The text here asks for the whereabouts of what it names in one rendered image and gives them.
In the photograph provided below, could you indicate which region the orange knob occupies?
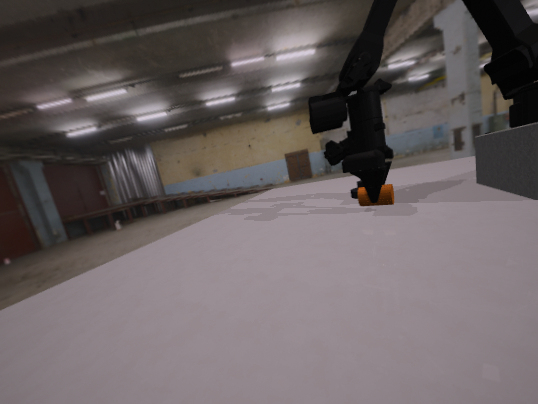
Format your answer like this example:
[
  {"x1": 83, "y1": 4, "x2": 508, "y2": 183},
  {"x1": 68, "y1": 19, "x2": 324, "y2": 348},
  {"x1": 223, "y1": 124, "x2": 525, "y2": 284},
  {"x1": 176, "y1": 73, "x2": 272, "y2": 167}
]
[{"x1": 358, "y1": 184, "x2": 394, "y2": 206}]

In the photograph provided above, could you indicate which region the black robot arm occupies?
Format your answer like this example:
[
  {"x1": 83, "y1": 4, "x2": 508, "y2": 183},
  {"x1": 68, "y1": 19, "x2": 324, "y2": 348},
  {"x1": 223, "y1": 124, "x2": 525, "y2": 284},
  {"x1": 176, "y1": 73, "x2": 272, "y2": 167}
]
[{"x1": 308, "y1": 0, "x2": 538, "y2": 166}]

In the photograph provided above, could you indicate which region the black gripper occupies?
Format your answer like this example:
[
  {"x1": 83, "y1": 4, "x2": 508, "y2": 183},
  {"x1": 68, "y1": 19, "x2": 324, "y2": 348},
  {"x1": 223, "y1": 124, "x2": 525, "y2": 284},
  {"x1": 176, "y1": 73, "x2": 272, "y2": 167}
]
[{"x1": 342, "y1": 117, "x2": 394, "y2": 203}]

